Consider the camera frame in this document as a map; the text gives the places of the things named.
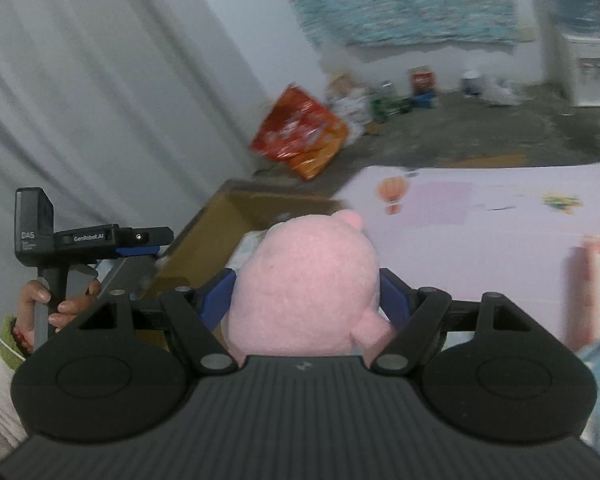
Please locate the grey curtain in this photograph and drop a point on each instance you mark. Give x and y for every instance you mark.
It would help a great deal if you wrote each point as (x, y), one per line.
(126, 111)

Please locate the white water dispenser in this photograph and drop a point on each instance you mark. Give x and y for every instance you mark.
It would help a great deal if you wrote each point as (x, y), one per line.
(577, 66)

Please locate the red orange snack bag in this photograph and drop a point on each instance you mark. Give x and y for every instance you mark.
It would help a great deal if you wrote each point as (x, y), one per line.
(300, 132)

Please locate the pink wet wipes pack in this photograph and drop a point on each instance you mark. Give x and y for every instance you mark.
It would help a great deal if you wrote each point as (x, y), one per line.
(583, 312)

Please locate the brown cardboard box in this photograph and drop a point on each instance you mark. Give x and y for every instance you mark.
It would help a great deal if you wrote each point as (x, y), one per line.
(205, 245)

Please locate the pink plush pig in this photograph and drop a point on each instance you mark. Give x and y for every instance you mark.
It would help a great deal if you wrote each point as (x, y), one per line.
(311, 288)

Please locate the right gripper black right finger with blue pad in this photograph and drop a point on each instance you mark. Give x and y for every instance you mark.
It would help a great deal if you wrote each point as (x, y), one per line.
(422, 318)

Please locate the person left hand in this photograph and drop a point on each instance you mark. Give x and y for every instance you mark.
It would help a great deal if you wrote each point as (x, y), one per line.
(34, 293)

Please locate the blue white tissue pack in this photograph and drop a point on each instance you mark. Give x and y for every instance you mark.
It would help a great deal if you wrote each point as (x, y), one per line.
(247, 245)

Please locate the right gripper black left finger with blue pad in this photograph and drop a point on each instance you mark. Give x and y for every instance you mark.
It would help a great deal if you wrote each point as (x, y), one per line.
(188, 317)

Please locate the floral teal wall cloth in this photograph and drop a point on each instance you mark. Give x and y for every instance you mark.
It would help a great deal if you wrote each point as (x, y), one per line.
(406, 23)

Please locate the red can on floor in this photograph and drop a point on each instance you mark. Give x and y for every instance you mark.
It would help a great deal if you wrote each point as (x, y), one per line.
(422, 80)

